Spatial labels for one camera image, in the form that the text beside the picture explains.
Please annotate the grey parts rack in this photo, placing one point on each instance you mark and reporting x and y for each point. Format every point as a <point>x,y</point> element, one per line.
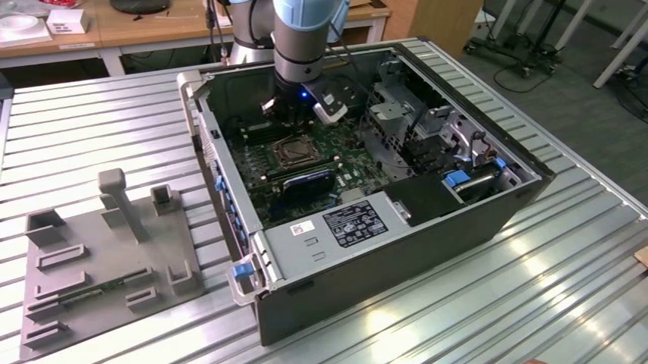
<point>102,265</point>

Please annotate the silver CPU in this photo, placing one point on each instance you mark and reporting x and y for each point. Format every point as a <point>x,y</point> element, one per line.
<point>296,151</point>

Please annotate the white cardboard box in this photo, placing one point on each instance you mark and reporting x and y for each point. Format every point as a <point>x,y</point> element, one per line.
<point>69,21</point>

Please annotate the brown cardboard box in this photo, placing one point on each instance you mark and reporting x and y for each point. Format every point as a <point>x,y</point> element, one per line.
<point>365,4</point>

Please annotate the grey power supply unit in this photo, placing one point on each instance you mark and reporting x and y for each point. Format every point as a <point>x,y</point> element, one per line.
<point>309,254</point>

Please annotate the black open PC case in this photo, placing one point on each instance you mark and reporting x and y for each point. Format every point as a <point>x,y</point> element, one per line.
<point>385,288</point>

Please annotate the small blue clip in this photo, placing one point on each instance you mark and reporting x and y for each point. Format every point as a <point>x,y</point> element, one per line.
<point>500,165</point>

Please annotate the black graphics card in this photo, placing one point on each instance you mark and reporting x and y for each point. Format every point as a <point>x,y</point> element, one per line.
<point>309,186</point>

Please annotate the wooden desk white frame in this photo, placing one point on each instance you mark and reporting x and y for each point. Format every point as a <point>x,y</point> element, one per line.
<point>71,39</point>
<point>162,26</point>

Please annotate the black round base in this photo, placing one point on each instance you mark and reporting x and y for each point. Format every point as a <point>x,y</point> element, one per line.
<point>139,4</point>

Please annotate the grey metal drive cage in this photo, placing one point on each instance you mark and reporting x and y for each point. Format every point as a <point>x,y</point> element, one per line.
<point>389,113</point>

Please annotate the blue slot retainer clip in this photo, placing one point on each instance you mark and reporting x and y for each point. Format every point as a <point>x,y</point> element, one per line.
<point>236,220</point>
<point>218,184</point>

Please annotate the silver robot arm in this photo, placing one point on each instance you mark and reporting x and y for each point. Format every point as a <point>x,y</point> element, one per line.
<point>298,49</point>

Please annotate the wooden block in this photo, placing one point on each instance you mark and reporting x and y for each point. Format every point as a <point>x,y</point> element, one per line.
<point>642,259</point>

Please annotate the small dark wrist camera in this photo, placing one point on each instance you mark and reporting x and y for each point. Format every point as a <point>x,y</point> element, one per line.
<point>269,106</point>

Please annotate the white plastic tray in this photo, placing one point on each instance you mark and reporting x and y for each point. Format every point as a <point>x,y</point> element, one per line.
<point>21,26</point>

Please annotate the green RAM stick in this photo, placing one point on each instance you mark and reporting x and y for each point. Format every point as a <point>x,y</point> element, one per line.
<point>91,292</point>
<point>298,169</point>

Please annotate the blue plastic latch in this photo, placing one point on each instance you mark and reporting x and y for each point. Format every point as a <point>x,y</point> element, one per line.
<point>457,178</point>

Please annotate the CPU socket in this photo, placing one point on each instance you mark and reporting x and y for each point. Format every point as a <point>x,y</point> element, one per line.
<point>289,162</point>

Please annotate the wooden cabinet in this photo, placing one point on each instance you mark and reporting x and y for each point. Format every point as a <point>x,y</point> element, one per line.
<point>440,22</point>

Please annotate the white table frame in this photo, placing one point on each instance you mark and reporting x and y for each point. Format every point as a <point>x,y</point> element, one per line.
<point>622,57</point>

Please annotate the red packet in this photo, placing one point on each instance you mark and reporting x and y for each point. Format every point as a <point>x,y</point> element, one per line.
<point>58,2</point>

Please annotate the black wheeled stand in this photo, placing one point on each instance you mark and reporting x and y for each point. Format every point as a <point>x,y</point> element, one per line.
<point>528,70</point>

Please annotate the black plastic shroud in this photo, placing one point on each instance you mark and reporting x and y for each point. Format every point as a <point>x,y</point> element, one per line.
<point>420,201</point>

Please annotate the green motherboard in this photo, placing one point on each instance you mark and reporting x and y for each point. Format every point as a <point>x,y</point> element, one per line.
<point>365,163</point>

